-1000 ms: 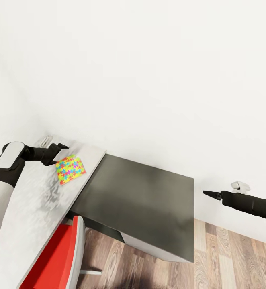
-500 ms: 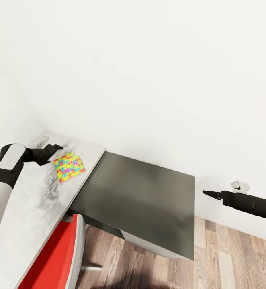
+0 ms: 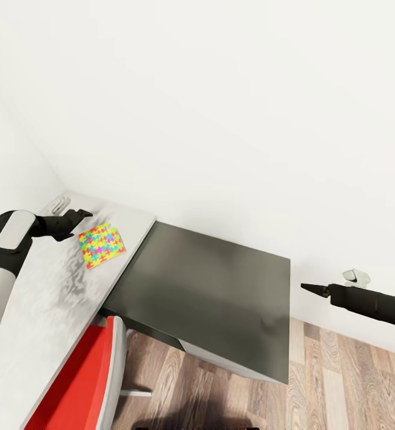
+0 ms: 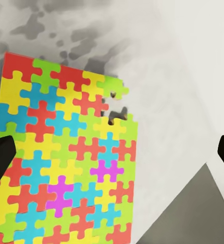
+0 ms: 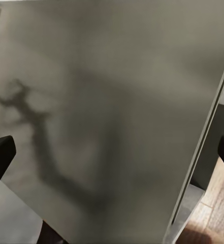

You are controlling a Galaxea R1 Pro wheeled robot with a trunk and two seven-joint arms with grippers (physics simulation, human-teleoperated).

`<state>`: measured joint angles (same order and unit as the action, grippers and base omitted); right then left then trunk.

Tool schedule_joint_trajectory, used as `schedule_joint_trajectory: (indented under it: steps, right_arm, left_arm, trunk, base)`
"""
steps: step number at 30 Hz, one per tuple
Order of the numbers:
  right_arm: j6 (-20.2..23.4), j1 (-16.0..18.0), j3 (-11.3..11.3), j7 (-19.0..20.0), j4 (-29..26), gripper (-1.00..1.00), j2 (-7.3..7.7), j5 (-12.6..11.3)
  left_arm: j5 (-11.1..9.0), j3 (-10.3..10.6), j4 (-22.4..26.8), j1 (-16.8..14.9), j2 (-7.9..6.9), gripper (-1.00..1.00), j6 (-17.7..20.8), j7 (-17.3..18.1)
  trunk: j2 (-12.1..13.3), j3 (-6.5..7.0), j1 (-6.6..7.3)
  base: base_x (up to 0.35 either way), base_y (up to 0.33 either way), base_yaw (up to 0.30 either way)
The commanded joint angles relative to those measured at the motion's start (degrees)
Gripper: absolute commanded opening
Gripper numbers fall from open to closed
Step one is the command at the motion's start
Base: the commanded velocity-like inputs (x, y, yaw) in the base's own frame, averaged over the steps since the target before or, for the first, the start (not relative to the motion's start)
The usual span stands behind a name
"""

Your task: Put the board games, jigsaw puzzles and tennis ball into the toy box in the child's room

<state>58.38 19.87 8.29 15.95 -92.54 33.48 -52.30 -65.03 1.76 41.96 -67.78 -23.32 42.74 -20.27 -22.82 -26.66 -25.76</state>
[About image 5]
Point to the desk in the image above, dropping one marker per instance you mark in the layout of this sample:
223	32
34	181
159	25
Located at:
116	108

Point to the swivel chair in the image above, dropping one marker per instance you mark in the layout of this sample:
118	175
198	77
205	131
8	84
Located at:
19	224

